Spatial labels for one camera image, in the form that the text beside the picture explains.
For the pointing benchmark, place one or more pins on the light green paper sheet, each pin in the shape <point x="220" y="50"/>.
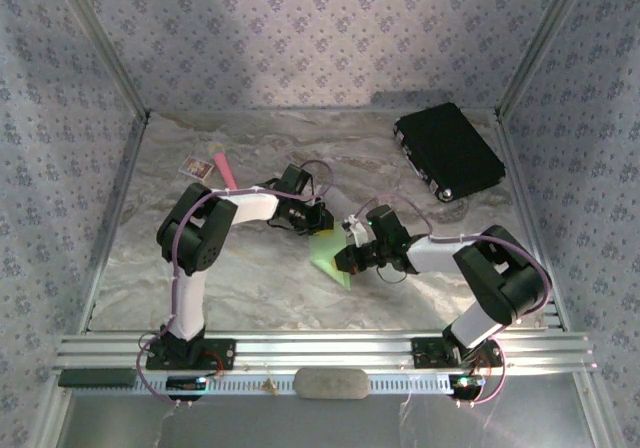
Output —
<point x="325" y="253"/>

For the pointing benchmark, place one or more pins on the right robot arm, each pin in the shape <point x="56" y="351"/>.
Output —
<point x="472" y="325"/>

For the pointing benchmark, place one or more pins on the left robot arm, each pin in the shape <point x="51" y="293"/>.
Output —
<point x="187" y="308"/>

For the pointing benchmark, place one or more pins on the pink toy microphone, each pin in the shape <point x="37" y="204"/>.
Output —
<point x="222" y="165"/>

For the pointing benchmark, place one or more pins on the small card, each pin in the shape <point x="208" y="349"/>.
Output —
<point x="196" y="168"/>

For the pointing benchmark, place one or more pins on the grey oval stone pad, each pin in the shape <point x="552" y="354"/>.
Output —
<point x="332" y="384"/>

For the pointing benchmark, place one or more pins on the black ribbed hard case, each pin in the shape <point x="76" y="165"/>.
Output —
<point x="450" y="148"/>

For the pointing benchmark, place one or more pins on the small circuit board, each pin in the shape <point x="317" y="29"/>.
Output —
<point x="185" y="383"/>
<point x="467" y="381"/>

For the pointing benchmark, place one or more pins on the black flat bar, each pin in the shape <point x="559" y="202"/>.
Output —
<point x="97" y="377"/>

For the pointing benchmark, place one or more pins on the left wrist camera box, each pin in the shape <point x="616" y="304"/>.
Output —
<point x="295" y="180"/>

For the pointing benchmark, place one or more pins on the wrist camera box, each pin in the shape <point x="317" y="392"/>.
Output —
<point x="295" y="180"/>
<point x="390" y="225"/>

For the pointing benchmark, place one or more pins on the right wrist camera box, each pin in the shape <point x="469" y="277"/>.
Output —
<point x="390" y="225"/>

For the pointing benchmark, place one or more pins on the aluminium mounting rail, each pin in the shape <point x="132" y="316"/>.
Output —
<point x="325" y="350"/>

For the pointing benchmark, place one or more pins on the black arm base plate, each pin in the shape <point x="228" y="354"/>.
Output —
<point x="427" y="353"/>
<point x="220" y="355"/>

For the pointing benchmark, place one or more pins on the aluminium side rail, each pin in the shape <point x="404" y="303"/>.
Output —
<point x="112" y="228"/>
<point x="522" y="193"/>

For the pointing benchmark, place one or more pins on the aluminium frame post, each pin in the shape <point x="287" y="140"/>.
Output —
<point x="100" y="38"/>
<point x="545" y="38"/>

